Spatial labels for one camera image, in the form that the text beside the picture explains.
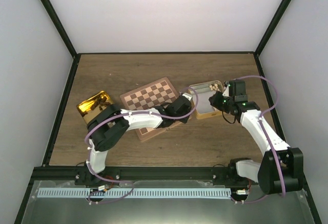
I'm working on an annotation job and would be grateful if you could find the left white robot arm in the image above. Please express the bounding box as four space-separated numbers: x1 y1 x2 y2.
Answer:
85 93 194 185

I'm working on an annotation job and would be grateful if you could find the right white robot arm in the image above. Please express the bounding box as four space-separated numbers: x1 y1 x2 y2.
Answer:
209 80 303 195

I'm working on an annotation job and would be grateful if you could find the cream tin with light pieces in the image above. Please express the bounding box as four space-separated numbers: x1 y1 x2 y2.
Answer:
189 80 224 119

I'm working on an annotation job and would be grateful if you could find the gold tin with dark pieces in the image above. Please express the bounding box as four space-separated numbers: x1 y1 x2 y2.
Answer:
76 90 114 124

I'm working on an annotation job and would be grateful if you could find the wooden chessboard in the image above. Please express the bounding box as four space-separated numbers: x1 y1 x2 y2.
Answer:
120 77 182 142

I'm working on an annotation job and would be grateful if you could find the light blue slotted strip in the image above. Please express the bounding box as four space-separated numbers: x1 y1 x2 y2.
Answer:
37 188 231 199

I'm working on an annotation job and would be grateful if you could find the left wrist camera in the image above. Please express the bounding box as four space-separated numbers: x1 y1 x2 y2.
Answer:
181 93 193 101

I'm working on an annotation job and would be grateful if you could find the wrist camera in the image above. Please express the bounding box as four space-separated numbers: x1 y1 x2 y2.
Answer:
222 81 230 97
181 93 193 101

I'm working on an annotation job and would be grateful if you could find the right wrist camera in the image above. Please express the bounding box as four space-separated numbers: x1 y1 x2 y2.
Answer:
222 81 230 97

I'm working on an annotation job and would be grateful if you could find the black mounting rail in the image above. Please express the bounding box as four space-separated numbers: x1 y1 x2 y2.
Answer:
31 166 256 187

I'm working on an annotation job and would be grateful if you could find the black enclosure frame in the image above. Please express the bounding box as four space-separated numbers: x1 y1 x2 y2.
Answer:
14 0 322 224

